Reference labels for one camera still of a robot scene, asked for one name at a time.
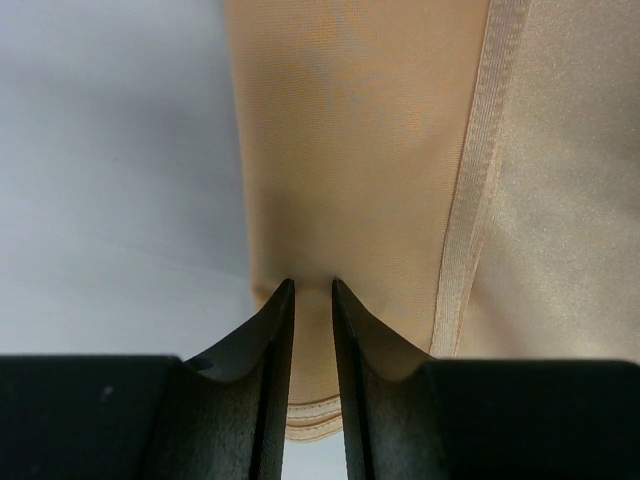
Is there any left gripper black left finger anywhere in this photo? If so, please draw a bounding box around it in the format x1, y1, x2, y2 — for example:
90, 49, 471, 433
1, 280, 295, 479

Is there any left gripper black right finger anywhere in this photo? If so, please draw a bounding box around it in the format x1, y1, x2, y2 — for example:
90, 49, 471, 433
332, 280, 639, 479

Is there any peach cloth napkin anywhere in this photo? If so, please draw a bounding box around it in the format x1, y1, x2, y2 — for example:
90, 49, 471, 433
224, 1, 639, 442

